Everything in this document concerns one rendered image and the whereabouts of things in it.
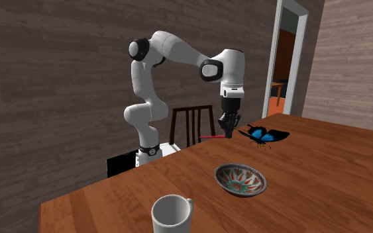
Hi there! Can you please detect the black robot stand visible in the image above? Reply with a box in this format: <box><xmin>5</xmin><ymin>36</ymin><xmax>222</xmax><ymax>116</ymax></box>
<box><xmin>106</xmin><ymin>150</ymin><xmax>140</xmax><ymax>179</ymax></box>

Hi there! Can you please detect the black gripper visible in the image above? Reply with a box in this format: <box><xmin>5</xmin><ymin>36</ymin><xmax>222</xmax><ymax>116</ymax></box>
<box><xmin>218</xmin><ymin>97</ymin><xmax>242</xmax><ymax>139</ymax></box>

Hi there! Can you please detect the thin red pen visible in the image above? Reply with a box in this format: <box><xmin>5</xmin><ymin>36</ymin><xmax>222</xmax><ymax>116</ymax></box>
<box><xmin>199</xmin><ymin>134</ymin><xmax>228</xmax><ymax>140</ymax></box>

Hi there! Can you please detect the dark wooden chair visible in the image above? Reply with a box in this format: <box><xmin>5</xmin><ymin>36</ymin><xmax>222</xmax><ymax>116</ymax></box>
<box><xmin>168</xmin><ymin>104</ymin><xmax>217</xmax><ymax>148</ymax></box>

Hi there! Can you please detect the brown wooden table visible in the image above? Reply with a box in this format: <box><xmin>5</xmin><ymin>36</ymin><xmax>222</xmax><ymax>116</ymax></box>
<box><xmin>38</xmin><ymin>113</ymin><xmax>373</xmax><ymax>233</ymax></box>

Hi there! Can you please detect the patterned ceramic bowl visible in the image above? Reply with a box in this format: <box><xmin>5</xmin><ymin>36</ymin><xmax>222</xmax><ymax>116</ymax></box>
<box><xmin>214</xmin><ymin>162</ymin><xmax>268</xmax><ymax>199</ymax></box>

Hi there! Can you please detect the white mug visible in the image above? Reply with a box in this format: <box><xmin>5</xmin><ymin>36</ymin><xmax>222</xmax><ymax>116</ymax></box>
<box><xmin>150</xmin><ymin>193</ymin><xmax>195</xmax><ymax>233</ymax></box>

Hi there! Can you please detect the white-framed doorway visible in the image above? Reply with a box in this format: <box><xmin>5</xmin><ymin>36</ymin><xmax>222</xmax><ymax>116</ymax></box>
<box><xmin>262</xmin><ymin>0</ymin><xmax>310</xmax><ymax>119</ymax></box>

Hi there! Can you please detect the blue and black butterfly figure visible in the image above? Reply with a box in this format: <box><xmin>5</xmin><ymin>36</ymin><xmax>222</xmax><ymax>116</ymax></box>
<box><xmin>234</xmin><ymin>123</ymin><xmax>291</xmax><ymax>150</ymax></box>

